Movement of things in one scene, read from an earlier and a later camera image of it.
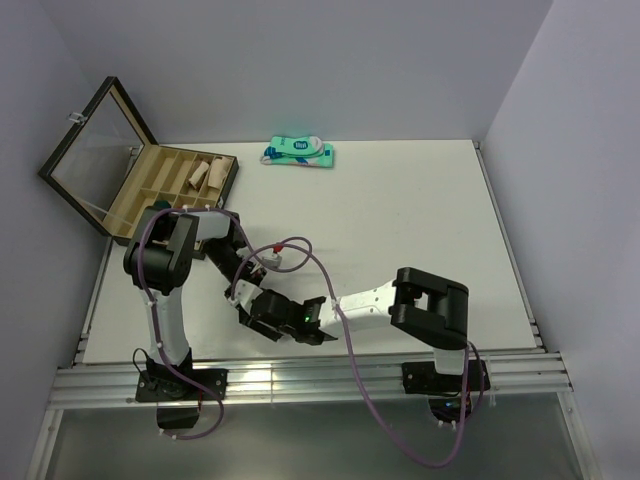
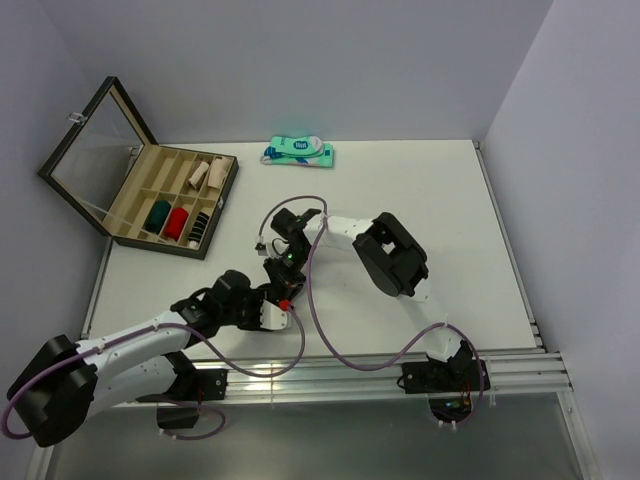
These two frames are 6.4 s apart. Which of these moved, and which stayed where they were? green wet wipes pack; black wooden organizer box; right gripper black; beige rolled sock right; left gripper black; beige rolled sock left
Moved: right gripper black; left gripper black
Stayed: beige rolled sock left; black wooden organizer box; beige rolled sock right; green wet wipes pack
